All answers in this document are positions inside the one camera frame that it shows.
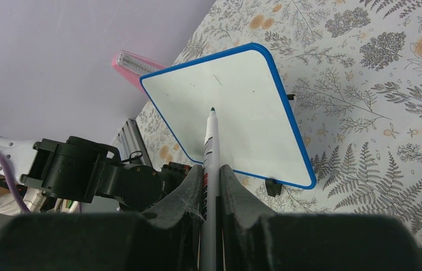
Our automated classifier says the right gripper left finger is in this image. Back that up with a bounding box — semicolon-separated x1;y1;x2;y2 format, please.
0;164;203;270

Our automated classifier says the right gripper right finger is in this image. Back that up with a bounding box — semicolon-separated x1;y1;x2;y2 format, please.
219;165;422;270

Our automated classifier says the white marker pen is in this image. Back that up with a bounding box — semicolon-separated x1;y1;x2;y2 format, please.
199;108;220;270

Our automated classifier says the blue framed whiteboard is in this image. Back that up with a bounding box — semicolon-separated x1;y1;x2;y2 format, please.
140;42;317;189

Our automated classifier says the pink metronome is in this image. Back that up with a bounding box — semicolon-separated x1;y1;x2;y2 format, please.
112;50;166;93

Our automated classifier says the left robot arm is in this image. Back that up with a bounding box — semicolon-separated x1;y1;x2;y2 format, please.
0;136;191;213

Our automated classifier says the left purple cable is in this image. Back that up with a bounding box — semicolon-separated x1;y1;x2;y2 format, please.
0;143;32;214

